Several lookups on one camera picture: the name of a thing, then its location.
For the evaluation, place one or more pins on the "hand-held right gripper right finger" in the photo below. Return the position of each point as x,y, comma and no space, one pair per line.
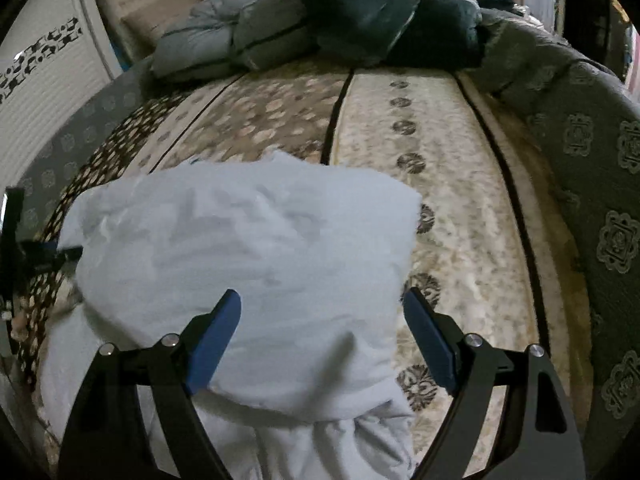
430,340

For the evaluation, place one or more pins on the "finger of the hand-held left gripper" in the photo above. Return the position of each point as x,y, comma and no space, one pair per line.
47,249

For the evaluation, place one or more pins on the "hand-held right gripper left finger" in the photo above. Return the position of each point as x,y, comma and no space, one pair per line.
215,345

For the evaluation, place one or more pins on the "white towel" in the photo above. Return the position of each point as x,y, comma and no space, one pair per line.
225,240

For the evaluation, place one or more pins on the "beige floral blanket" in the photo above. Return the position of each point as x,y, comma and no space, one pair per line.
450,185

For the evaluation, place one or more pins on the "grey patterned bedspread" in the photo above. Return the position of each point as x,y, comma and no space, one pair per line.
590,170

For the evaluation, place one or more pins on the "beige pillow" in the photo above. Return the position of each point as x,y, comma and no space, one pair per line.
150,25

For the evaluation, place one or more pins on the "grey-blue quilt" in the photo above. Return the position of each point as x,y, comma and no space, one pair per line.
210,40

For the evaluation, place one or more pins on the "dark teal quilt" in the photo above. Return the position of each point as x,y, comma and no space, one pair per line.
360,15

